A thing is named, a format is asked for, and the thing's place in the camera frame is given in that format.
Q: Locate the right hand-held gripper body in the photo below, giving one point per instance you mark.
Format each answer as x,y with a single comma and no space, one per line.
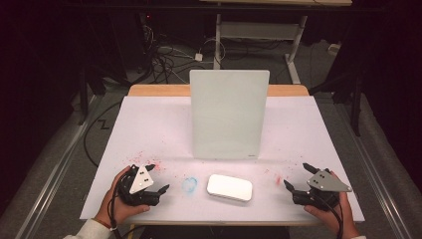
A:
326,186

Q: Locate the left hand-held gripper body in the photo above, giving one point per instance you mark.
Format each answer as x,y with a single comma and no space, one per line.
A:
141,181

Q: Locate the white rectangular eraser block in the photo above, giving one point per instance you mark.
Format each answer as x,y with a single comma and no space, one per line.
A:
229,187

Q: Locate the white glass whiteboard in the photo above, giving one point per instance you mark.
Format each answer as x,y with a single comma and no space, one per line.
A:
229,113

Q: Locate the person's right hand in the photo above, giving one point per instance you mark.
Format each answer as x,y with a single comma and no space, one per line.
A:
343,219

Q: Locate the person's left hand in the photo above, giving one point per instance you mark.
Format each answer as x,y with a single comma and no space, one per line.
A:
111,207

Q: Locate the black stand leg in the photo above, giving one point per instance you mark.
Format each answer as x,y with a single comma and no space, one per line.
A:
83,99

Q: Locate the white power adapter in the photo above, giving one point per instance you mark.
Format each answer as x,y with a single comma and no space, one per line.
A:
198,57

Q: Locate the metal floor rail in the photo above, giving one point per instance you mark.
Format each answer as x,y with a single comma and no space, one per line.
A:
49,179
381,186

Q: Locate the white metal desk frame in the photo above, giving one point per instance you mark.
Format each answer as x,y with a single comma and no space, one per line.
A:
258,30

